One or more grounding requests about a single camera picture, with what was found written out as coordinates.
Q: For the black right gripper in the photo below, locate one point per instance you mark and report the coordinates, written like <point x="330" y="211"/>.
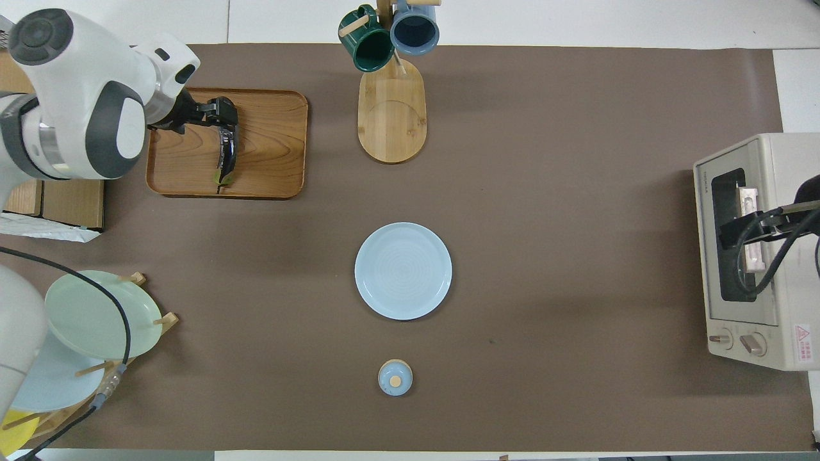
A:
<point x="778" y="224"/>

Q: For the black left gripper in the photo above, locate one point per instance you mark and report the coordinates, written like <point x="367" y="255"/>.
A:
<point x="214" y="112"/>

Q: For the dark purple eggplant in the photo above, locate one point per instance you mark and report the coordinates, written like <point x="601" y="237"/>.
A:
<point x="227" y="160"/>

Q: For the cream toaster oven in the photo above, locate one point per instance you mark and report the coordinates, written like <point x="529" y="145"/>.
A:
<point x="788" y="288"/>

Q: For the light blue serving plate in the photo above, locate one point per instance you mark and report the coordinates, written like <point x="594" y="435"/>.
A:
<point x="403" y="271"/>

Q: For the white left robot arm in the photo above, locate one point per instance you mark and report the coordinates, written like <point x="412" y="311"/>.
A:
<point x="83" y="102"/>

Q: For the wooden tray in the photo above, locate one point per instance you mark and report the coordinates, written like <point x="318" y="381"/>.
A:
<point x="269" y="147"/>

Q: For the dark green mug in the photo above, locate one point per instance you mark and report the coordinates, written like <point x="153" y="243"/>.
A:
<point x="368" y="45"/>

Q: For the wooden mug tree stand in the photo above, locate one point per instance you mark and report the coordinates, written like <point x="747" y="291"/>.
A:
<point x="392" y="115"/>

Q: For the blue mug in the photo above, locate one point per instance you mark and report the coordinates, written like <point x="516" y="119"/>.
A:
<point x="415" y="29"/>

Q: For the brown table mat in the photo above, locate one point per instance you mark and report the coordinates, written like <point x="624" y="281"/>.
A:
<point x="512" y="192"/>

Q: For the pale green plate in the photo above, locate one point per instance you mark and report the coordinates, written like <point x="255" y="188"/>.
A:
<point x="90" y="314"/>

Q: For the wooden plate rack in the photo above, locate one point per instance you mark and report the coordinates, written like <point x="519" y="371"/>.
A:
<point x="122" y="368"/>

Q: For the light blue racked plate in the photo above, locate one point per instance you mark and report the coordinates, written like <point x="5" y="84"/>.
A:
<point x="57" y="384"/>

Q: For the yellow plate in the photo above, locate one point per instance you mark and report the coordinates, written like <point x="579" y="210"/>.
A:
<point x="13" y="435"/>

